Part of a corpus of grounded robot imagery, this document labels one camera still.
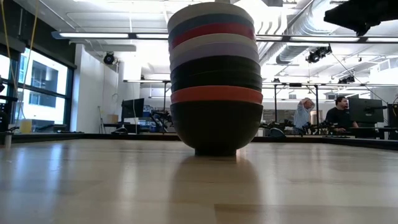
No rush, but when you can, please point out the black bowl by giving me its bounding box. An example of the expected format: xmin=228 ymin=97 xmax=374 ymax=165
xmin=170 ymin=70 xmax=263 ymax=93
xmin=170 ymin=100 xmax=264 ymax=157
xmin=170 ymin=55 xmax=262 ymax=82

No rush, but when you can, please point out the red bowl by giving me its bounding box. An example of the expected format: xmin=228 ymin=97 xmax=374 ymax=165
xmin=170 ymin=85 xmax=264 ymax=105

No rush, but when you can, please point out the lavender bowl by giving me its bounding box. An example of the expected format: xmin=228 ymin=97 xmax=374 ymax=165
xmin=170 ymin=42 xmax=261 ymax=72

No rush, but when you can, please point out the black monitor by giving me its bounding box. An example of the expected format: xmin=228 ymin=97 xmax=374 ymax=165
xmin=348 ymin=97 xmax=385 ymax=124
xmin=387 ymin=103 xmax=398 ymax=128
xmin=121 ymin=98 xmax=146 ymax=121

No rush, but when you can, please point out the person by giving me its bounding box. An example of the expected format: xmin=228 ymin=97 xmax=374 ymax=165
xmin=325 ymin=96 xmax=359 ymax=133
xmin=294 ymin=97 xmax=315 ymax=135

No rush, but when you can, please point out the long ceiling light bar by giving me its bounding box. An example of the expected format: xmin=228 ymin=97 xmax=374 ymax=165
xmin=51 ymin=30 xmax=398 ymax=44

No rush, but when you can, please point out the yellow cup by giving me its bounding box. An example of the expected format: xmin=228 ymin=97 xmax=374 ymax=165
xmin=19 ymin=119 xmax=32 ymax=134

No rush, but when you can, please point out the dark window frame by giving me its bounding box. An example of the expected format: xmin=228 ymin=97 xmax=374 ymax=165
xmin=0 ymin=40 xmax=77 ymax=134

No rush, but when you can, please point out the black ceiling camera rig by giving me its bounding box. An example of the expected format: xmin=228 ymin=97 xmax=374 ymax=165
xmin=305 ymin=44 xmax=333 ymax=65

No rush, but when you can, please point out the silver ceiling duct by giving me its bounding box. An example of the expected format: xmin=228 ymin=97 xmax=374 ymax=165
xmin=275 ymin=0 xmax=343 ymax=65

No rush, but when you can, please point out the yellow cable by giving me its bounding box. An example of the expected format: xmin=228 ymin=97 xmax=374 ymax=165
xmin=0 ymin=0 xmax=40 ymax=125

